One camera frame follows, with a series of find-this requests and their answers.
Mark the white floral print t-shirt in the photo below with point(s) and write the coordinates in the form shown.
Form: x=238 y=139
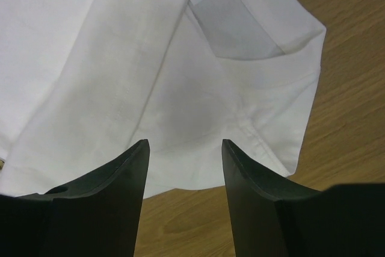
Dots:
x=83 y=80

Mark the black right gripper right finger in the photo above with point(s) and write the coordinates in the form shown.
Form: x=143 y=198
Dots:
x=273 y=216

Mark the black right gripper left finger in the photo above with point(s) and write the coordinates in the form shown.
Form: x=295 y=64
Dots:
x=94 y=215

